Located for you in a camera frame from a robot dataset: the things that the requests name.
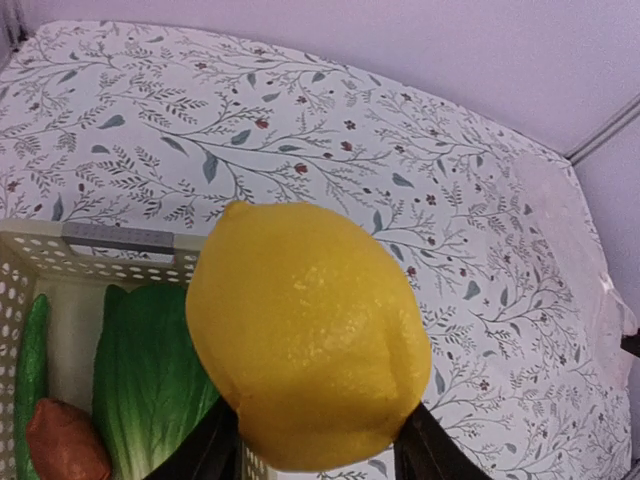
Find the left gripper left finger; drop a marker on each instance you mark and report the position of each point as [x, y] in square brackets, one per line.
[210, 452]

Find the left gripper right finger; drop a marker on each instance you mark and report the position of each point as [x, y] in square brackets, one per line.
[424, 451]

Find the green bok choy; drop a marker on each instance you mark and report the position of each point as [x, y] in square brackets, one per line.
[149, 387]

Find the brown potato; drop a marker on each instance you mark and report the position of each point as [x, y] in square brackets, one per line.
[63, 443]

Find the yellow lemon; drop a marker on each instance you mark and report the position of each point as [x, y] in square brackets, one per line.
[310, 331]

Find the clear zip top bag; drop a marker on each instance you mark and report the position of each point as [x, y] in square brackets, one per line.
[561, 213]

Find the green cucumber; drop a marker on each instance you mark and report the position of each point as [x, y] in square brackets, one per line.
[31, 381]

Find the green plastic basket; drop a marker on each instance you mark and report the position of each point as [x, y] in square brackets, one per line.
[72, 264]

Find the floral tablecloth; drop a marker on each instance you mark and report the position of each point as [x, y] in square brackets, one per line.
[158, 127]

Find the right aluminium frame post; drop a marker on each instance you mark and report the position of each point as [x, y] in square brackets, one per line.
[619, 121]

